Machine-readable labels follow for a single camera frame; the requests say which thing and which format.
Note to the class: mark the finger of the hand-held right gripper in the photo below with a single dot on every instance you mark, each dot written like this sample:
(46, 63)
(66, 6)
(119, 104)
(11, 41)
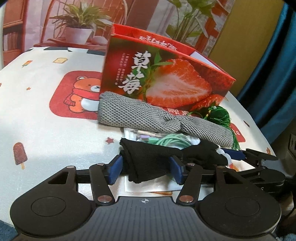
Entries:
(235, 154)

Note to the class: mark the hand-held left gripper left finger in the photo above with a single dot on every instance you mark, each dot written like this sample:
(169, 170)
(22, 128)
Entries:
(115, 170)

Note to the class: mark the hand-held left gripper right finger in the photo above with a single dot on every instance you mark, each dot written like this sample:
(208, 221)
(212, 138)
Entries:
(175, 171)

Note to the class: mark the black cloth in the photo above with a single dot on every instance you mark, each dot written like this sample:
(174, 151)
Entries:
(150, 157)

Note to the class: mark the green tassel ornament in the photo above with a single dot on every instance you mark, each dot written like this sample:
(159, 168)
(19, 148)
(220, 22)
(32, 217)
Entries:
(219, 114)

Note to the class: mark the grey knit headband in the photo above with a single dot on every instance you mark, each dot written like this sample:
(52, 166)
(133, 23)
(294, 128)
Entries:
(138, 111)

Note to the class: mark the red strawberry print box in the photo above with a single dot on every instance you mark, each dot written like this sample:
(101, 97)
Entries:
(166, 78)

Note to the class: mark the blue curtain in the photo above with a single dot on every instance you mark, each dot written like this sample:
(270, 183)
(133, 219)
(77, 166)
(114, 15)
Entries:
(272, 69)

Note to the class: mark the bear print tablecloth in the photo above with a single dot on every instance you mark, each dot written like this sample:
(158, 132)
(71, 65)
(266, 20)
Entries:
(34, 115)

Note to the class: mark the printed room scene backdrop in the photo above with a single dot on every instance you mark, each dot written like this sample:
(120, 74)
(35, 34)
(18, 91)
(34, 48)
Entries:
(138, 14)

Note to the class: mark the wall power socket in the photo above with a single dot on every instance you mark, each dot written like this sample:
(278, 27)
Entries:
(292, 142)

